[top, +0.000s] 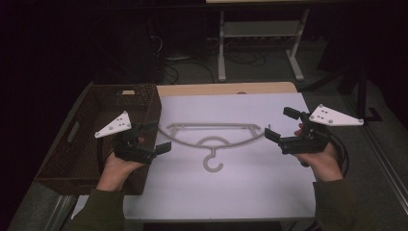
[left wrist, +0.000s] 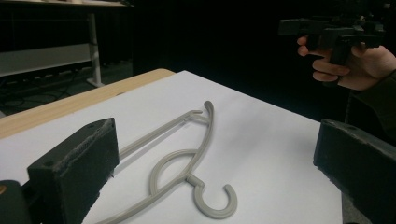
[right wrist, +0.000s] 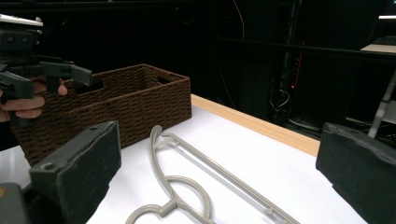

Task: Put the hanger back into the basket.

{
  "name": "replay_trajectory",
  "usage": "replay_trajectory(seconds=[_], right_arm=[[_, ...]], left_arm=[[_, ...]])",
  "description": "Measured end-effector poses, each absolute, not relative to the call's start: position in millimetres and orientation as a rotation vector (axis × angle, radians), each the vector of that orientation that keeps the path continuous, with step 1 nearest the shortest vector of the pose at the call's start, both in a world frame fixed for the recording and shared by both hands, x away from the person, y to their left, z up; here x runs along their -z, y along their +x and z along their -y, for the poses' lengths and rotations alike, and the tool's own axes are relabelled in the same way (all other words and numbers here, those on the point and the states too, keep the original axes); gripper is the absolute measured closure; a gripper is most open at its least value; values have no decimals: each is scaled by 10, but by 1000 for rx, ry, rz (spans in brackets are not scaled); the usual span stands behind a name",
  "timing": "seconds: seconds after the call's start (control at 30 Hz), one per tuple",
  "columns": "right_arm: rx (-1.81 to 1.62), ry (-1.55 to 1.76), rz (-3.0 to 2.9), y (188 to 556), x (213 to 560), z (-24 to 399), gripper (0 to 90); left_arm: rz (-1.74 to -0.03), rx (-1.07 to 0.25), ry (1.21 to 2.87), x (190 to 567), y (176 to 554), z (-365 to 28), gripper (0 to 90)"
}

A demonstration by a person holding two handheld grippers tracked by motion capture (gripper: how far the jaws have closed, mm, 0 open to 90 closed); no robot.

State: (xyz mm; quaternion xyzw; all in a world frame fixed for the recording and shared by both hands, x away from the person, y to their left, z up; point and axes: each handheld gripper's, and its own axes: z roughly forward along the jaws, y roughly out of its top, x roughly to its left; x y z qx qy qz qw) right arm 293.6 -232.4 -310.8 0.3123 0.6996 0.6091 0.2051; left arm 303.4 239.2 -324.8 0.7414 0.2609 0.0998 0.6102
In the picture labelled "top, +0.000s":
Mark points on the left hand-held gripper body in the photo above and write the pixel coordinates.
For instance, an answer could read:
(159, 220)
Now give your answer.
(134, 150)

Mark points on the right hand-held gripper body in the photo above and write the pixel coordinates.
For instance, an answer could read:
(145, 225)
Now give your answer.
(304, 144)

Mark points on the brown wicker basket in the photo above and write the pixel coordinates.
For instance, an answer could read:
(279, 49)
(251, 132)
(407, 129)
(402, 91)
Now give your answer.
(86, 134)

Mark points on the grey plastic clothes hanger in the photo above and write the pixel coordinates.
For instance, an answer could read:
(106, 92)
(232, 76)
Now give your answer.
(211, 124)

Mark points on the person's left hand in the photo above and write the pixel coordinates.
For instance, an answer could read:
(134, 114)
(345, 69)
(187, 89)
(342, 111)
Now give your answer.
(115, 171)

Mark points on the person's right hand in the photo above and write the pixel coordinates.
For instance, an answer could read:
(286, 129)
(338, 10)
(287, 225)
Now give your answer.
(324, 166)

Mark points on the black metal stand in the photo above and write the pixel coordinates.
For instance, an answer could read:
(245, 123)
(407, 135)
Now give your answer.
(362, 96)

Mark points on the white power strip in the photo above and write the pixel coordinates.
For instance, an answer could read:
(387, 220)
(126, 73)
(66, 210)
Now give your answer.
(178, 58)

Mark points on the white table sheet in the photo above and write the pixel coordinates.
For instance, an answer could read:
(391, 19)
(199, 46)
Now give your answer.
(224, 192)

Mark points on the aluminium rail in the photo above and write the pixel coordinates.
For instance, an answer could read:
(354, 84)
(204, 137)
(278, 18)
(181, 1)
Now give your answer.
(385, 163)
(62, 211)

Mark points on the white metal desk frame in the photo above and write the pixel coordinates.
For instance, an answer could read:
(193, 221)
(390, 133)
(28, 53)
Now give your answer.
(221, 64)

